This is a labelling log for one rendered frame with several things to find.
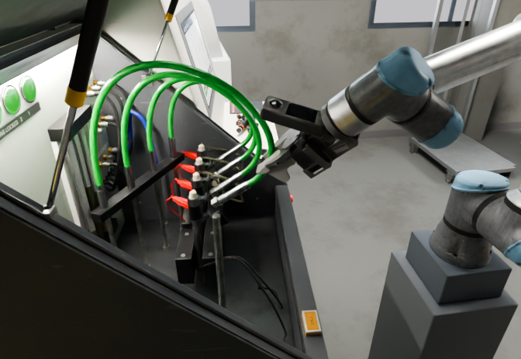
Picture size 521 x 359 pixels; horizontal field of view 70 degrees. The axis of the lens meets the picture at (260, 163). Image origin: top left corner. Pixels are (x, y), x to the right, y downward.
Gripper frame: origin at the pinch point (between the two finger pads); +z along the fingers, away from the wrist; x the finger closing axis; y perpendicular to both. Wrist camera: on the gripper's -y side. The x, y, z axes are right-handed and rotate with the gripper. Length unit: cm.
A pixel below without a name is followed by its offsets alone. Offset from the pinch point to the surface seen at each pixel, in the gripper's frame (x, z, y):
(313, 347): -23.6, 5.2, 27.3
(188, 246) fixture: -8.3, 28.7, 3.3
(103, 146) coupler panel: 10, 44, -28
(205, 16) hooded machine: 150, 76, -41
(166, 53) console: 30.6, 19.8, -31.3
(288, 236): 5.3, 18.3, 23.2
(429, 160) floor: 232, 77, 178
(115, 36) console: 27, 24, -44
